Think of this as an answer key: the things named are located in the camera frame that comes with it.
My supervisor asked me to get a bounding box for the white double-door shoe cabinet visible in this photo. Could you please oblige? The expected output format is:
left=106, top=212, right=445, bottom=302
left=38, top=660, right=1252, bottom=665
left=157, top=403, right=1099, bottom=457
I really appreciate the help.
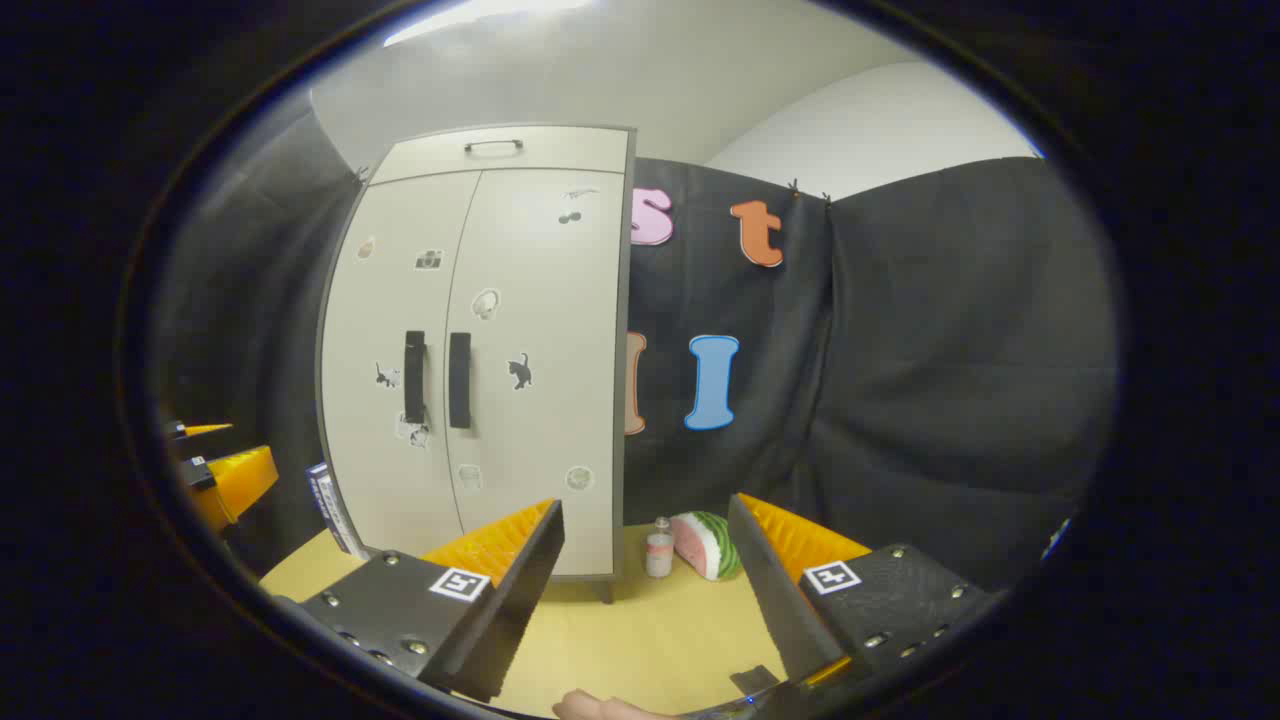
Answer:
left=316, top=123, right=638, bottom=606

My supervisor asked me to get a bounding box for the small pink bottle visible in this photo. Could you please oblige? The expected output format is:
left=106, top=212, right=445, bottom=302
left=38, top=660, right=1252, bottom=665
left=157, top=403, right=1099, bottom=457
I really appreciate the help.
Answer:
left=645, top=517, right=676, bottom=579

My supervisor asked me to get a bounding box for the black backdrop cloth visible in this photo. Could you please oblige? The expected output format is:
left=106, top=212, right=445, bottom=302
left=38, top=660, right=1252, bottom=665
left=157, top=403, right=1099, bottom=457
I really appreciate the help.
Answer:
left=150, top=95, right=1121, bottom=596

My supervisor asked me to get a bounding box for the dark blue book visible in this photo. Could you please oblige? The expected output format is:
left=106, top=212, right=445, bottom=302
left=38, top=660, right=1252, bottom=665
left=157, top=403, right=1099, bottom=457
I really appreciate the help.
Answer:
left=305, top=462, right=369, bottom=559

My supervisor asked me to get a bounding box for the white cabinet drawer black handle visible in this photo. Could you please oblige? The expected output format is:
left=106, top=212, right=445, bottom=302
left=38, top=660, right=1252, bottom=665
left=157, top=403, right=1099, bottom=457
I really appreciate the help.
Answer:
left=368, top=126, right=632, bottom=187

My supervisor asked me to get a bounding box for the camera sticker shoe cabinet door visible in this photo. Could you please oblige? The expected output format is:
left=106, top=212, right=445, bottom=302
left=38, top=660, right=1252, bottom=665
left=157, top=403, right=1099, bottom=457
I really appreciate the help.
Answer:
left=320, top=170, right=483, bottom=558

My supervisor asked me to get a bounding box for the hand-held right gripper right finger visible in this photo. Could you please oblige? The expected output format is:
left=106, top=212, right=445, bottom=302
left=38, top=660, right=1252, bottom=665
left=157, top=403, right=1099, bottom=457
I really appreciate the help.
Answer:
left=727, top=493, right=1009, bottom=701

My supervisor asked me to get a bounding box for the toy watermelon slice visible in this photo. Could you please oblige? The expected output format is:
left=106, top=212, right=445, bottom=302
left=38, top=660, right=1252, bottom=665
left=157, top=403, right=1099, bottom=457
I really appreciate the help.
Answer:
left=670, top=511, right=743, bottom=582

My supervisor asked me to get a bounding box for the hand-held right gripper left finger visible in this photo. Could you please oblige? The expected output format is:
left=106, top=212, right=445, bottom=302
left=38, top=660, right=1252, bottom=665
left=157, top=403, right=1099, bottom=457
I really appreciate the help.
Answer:
left=272, top=498, right=567, bottom=704

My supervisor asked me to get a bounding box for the cherry sticker shoe cabinet door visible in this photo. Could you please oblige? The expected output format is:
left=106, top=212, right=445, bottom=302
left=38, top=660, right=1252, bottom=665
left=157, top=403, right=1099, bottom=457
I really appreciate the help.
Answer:
left=445, top=167, right=627, bottom=580

